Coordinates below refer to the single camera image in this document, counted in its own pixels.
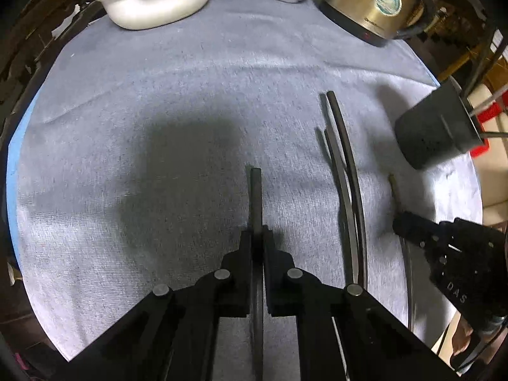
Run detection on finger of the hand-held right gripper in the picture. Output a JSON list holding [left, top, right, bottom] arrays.
[[392, 211, 440, 247]]

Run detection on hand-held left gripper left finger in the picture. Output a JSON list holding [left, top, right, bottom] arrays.
[[59, 230, 255, 381]]

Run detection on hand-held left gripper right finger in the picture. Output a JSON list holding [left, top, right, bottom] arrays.
[[264, 230, 461, 381]]

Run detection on bundle of dark chopsticks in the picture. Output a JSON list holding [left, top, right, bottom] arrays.
[[315, 91, 368, 288]]

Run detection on grey metal chopstick holder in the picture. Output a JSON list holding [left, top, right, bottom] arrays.
[[394, 79, 485, 170]]

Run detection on person's right hand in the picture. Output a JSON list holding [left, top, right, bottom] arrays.
[[451, 315, 478, 363]]

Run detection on grey tablecloth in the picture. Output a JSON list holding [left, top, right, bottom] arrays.
[[12, 0, 485, 362]]

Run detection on gold electric kettle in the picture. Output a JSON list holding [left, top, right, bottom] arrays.
[[319, 0, 441, 47]]

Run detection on blue table cover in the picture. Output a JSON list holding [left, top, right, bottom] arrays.
[[6, 99, 37, 264]]

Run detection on carved wooden bench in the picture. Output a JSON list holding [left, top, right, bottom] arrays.
[[0, 0, 104, 191]]

